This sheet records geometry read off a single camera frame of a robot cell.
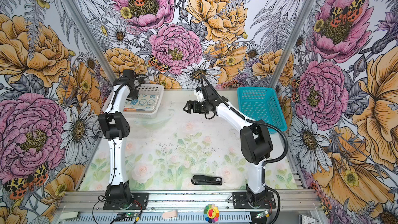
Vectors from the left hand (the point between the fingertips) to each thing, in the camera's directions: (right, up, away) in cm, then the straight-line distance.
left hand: (124, 97), depth 102 cm
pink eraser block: (+36, -54, -32) cm, 72 cm away
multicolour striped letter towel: (+4, -8, +1) cm, 9 cm away
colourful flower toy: (+55, -53, -32) cm, 83 cm away
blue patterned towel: (+14, -2, +7) cm, 15 cm away
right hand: (+45, -10, -13) cm, 47 cm away
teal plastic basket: (+94, -4, +13) cm, 95 cm away
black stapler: (+51, -41, -26) cm, 71 cm away
